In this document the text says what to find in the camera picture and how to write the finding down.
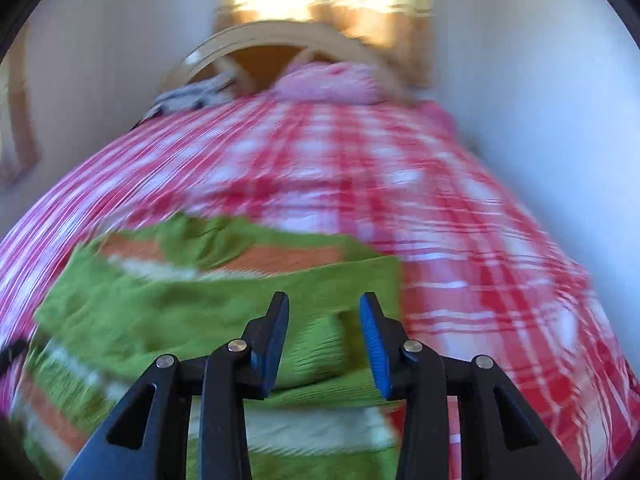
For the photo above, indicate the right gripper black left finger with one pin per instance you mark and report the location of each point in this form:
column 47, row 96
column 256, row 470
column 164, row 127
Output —
column 146, row 434

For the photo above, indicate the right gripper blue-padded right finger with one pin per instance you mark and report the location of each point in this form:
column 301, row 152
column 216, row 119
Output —
column 501, row 435

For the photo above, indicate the yellow curtain behind bed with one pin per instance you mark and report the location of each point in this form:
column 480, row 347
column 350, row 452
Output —
column 402, row 31

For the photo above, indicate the red plaid bed sheet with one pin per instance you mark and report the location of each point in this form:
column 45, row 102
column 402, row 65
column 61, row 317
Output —
column 478, row 275

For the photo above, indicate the cream wooden headboard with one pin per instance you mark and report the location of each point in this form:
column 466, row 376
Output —
column 259, row 52

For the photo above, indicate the beige side window curtain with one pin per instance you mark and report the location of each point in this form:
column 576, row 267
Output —
column 19, row 147

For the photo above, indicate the pink cloth by wall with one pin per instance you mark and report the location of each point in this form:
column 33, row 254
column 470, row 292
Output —
column 436, row 114

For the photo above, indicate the green striped knit sweater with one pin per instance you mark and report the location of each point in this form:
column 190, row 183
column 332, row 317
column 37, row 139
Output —
column 187, row 285

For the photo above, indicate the pink pillow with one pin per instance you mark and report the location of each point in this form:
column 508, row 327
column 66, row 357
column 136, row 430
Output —
column 337, row 83

